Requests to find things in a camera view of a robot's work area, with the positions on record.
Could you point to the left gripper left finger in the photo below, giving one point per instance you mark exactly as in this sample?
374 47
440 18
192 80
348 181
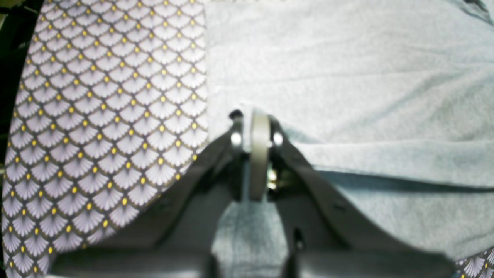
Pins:
173 237

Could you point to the fan-patterned purple tablecloth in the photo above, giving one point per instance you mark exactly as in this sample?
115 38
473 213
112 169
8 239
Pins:
110 111

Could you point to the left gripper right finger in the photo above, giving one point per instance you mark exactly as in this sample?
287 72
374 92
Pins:
327 236

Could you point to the grey T-shirt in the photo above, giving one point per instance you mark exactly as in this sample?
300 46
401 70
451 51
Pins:
391 99

